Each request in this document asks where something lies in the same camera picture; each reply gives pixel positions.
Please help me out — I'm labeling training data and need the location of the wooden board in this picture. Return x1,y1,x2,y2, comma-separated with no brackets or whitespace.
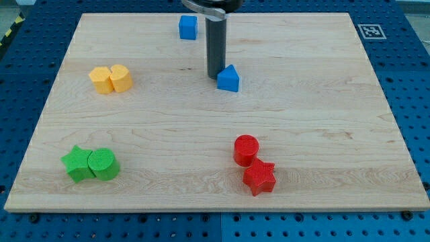
5,13,429,213

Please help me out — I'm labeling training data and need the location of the blue cube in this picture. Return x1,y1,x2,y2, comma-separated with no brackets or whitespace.
178,15,198,40

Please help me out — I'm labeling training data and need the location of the black board stop bolt left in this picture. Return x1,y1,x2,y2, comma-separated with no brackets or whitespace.
28,213,40,224

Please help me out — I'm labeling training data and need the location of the black board stop bolt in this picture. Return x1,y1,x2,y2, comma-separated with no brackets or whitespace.
28,213,40,224
400,210,414,221

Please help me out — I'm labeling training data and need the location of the black board stop bolt right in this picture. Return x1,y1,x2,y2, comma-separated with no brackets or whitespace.
400,210,414,221

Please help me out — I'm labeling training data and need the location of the red cylinder block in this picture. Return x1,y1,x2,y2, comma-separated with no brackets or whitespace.
233,134,259,167

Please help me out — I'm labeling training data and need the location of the blue triangular prism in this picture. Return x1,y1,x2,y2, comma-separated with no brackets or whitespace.
217,65,240,92

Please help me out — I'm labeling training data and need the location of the red star block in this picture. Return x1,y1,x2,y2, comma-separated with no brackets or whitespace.
243,158,276,196

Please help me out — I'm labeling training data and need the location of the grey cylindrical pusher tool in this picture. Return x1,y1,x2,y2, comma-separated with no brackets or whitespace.
205,18,227,79

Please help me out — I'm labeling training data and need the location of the yellow heart block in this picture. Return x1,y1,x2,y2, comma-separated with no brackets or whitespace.
110,65,134,93

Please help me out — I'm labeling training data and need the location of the green cylinder block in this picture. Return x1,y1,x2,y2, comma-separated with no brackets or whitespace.
88,148,120,181

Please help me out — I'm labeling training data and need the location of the yellow hexagon block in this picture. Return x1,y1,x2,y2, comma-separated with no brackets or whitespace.
89,67,114,94

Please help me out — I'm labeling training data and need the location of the green star block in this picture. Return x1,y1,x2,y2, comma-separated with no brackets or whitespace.
60,145,95,183

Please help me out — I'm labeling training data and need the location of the white fiducial marker tag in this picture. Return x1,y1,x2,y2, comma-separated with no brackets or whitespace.
358,24,386,40

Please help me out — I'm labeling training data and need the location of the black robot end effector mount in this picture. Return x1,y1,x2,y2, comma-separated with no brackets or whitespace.
181,0,245,21

